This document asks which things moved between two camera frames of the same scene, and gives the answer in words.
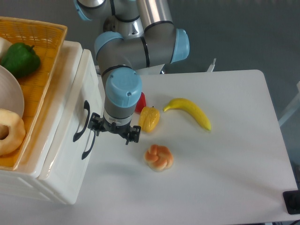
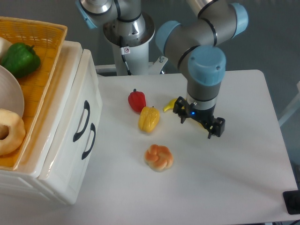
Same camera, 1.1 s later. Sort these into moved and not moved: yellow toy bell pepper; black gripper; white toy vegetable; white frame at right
Moved: black gripper
Not moved: yellow toy bell pepper; white toy vegetable; white frame at right
